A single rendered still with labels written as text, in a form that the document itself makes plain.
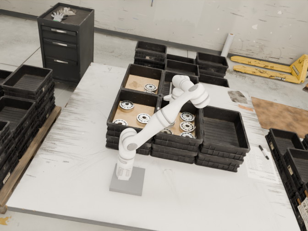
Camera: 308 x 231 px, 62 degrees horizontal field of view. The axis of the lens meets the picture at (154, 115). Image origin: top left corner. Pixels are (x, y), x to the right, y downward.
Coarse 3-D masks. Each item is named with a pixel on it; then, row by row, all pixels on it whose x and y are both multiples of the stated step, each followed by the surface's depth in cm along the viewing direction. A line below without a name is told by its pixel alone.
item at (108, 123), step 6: (120, 90) 182; (126, 90) 184; (156, 96) 184; (114, 102) 170; (156, 108) 173; (108, 120) 156; (114, 126) 154; (120, 126) 154; (126, 126) 154; (132, 126) 155
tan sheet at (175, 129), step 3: (180, 114) 189; (177, 117) 185; (177, 120) 183; (177, 123) 180; (180, 123) 180; (192, 123) 183; (174, 126) 177; (177, 126) 177; (171, 129) 174; (174, 129) 174; (177, 129) 175; (177, 132) 172; (180, 132) 173
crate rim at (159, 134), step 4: (160, 100) 181; (160, 104) 177; (200, 108) 181; (200, 112) 178; (200, 116) 174; (200, 120) 171; (200, 124) 167; (200, 128) 164; (160, 132) 155; (164, 132) 155; (200, 132) 161; (160, 136) 156; (164, 136) 155; (168, 136) 155; (172, 136) 154; (176, 136) 154; (180, 136) 155; (200, 136) 158; (184, 140) 156; (188, 140) 155; (192, 140) 155; (196, 140) 155; (200, 140) 155
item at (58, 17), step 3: (54, 12) 285; (57, 12) 288; (51, 15) 279; (57, 15) 282; (60, 15) 284; (63, 15) 285; (66, 15) 289; (54, 18) 276; (57, 18) 277; (60, 18) 279; (63, 18) 280
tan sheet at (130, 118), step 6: (120, 102) 188; (138, 108) 186; (144, 108) 187; (150, 108) 188; (120, 114) 177; (126, 114) 179; (132, 114) 180; (138, 114) 181; (150, 114) 183; (114, 120) 172; (126, 120) 174; (132, 120) 175; (138, 126) 171; (144, 126) 172
